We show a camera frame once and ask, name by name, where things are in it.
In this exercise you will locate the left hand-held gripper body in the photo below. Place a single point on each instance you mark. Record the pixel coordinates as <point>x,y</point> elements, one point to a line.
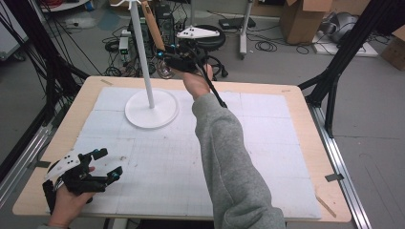
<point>79,181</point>

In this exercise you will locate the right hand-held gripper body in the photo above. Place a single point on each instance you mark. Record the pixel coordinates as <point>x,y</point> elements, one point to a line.
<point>184,62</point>

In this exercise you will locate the white hook stand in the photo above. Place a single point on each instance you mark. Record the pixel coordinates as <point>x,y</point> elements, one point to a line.
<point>144,63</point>

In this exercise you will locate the person's left hand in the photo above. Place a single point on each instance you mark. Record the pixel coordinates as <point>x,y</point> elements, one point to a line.
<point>67,206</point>

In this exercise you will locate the black computer tower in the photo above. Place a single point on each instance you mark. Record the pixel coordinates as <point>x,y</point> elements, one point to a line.
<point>165,22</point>

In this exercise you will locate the black round stool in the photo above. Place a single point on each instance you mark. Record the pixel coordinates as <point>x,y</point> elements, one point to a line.
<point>215,44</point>

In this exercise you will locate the white power adapter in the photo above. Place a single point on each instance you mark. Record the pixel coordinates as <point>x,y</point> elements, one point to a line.
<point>123,44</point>

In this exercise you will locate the white gridded mat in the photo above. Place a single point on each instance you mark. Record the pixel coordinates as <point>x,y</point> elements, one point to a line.
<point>159,159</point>

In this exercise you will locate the black flat device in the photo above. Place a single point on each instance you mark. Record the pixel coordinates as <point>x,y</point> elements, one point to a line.
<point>234,23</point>

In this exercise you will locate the large open cardboard box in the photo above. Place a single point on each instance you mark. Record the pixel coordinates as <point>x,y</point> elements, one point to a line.
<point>302,22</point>

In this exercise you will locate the grey rounded appliance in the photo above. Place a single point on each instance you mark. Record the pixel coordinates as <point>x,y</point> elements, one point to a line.
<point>342,24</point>

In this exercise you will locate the white flat board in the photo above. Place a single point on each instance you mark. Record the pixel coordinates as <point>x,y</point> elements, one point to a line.
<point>366,49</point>

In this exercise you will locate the thin wooden strip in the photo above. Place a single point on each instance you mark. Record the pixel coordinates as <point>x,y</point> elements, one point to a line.
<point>325,206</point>

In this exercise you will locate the small cardboard box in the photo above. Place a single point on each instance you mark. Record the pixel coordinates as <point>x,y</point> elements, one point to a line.
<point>394,47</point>

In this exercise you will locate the aluminium rail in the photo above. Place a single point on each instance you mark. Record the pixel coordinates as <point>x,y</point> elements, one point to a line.
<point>19,165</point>
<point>344,165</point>

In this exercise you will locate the black metal frame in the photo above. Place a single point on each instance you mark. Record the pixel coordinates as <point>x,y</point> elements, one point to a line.
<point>350,47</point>
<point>47,63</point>

